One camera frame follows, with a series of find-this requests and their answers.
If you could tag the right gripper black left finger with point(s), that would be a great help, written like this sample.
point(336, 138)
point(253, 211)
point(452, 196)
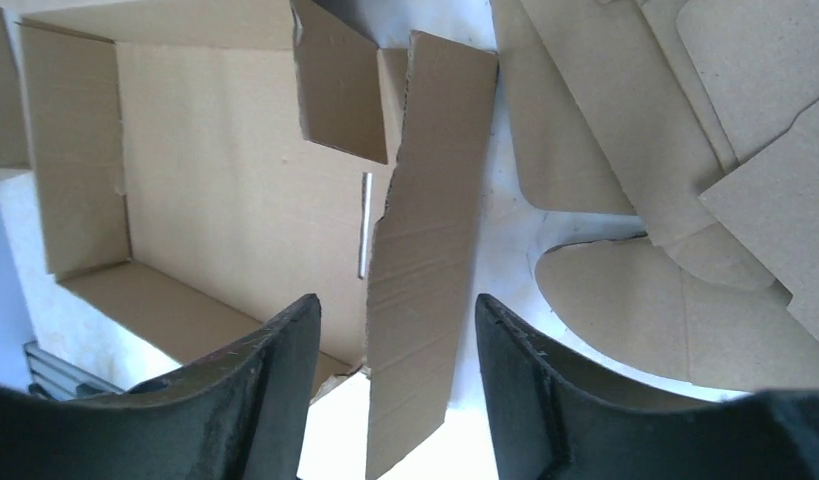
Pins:
point(237, 413)

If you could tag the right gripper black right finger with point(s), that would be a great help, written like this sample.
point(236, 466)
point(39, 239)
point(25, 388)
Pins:
point(555, 414)

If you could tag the brown cardboard box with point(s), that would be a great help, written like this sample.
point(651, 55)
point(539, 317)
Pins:
point(199, 166)

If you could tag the stack of flat cardboard sheets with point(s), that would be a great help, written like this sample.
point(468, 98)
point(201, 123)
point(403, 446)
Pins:
point(702, 119)

